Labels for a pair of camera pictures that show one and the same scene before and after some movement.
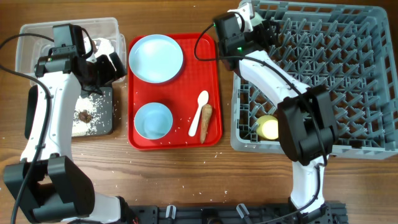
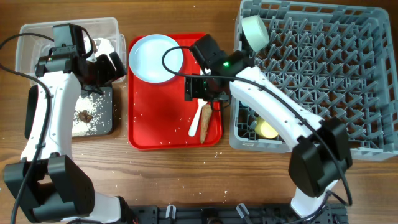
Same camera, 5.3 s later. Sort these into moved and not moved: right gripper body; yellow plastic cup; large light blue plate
Moved: right gripper body
Not moved: yellow plastic cup; large light blue plate
